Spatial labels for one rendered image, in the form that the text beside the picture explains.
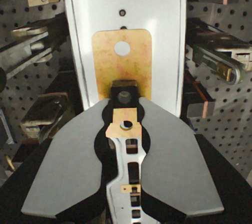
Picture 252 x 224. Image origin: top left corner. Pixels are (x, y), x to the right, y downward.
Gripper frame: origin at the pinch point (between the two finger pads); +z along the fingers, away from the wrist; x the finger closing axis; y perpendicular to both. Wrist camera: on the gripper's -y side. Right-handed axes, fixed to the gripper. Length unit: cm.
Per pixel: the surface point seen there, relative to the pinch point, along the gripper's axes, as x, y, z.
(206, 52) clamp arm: 14.3, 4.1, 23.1
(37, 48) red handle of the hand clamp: -14.4, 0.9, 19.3
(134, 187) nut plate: 0, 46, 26
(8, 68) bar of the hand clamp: -15.6, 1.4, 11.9
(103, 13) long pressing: -4.0, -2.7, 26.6
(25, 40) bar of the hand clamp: -14.2, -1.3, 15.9
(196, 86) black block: 17.8, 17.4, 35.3
